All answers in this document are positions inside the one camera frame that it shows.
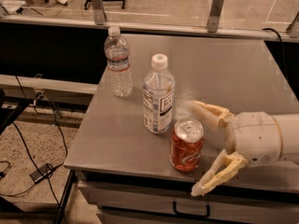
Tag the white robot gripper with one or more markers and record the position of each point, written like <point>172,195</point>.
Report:
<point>252,137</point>

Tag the red coke can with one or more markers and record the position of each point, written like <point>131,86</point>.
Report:
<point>187,143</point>

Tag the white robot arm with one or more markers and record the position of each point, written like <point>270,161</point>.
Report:
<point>289,132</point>

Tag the clear bottle with white label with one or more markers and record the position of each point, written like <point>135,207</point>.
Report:
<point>158,95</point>

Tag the grey metal drawer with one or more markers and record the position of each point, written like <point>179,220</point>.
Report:
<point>126,204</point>

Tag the clear ribbed water bottle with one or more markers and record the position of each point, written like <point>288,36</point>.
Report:
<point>118,62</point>

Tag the black table leg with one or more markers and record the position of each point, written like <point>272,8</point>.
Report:
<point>63,202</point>

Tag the black power adapter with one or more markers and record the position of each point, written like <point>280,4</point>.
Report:
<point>41,173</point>

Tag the black drawer handle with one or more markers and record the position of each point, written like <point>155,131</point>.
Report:
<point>188,211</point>

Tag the right metal bracket post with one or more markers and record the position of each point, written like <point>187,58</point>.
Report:
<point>214,16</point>

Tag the metal bracket post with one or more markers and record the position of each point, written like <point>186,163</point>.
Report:
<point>98,12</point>
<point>214,16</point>

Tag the left metal bracket post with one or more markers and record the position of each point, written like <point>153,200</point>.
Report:
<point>98,12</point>

